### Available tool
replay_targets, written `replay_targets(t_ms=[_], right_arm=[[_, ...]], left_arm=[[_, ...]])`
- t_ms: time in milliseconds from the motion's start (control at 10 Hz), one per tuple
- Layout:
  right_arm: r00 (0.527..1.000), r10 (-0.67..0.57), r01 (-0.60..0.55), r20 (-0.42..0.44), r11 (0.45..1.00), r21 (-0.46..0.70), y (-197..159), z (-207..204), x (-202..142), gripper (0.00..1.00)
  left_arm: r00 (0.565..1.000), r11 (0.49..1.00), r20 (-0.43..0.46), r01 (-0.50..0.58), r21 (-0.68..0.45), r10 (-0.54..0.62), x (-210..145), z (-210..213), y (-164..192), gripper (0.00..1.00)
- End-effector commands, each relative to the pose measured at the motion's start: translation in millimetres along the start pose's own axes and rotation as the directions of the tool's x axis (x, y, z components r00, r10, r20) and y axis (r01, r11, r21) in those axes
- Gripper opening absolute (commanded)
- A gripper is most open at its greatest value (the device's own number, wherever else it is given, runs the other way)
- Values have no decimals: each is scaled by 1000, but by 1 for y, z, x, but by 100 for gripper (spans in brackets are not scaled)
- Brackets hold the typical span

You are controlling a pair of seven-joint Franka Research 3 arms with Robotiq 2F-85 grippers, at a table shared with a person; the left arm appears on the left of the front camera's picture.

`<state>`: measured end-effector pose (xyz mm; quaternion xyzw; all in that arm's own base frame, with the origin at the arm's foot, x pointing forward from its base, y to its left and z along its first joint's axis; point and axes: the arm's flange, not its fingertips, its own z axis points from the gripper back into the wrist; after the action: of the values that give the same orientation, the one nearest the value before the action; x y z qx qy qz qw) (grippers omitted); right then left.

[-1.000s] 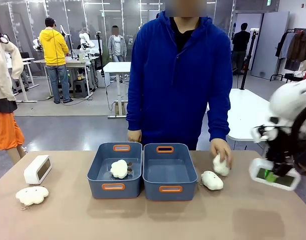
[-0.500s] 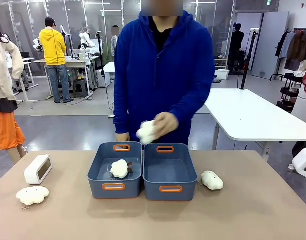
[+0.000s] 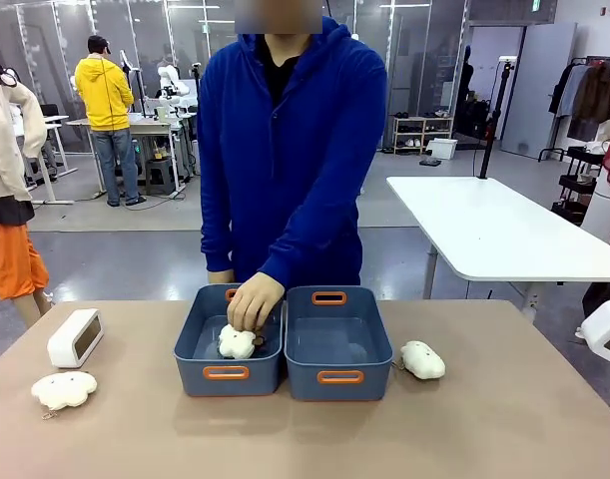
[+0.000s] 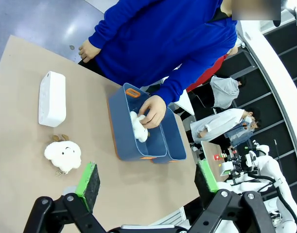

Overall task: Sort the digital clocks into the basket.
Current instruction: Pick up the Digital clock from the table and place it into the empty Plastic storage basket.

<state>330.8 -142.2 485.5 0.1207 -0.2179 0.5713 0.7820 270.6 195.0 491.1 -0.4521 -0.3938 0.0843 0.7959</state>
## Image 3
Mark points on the white folding table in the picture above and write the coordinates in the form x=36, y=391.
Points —
x=499, y=224

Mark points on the grey step stool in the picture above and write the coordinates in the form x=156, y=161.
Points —
x=159, y=175

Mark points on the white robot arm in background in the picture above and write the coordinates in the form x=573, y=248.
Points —
x=171, y=82

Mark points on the white digital clock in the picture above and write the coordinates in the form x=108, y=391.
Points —
x=605, y=334
x=75, y=337

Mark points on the white desk with monitor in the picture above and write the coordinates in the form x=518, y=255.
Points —
x=50, y=149

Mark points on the black utility cart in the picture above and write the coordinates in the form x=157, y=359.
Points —
x=578, y=179

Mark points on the white height-adjustable desk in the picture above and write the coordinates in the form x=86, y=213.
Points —
x=140, y=144

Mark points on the black tripod stand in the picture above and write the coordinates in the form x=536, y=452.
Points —
x=494, y=120

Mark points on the clothes rack with garments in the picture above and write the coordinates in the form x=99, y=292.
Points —
x=591, y=97

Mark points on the white box on floor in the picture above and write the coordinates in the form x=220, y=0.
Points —
x=441, y=147

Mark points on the mannequin with beige jacket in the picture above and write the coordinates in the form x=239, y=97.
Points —
x=7, y=189

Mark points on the person's left hand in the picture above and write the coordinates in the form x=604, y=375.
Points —
x=254, y=301

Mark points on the wooden shoe rack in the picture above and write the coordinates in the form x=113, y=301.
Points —
x=422, y=132

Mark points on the person's right hand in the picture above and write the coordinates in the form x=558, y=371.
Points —
x=220, y=277

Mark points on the person in yellow hoodie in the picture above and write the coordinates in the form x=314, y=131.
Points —
x=110, y=115

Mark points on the person in blue hoodie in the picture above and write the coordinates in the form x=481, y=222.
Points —
x=289, y=149

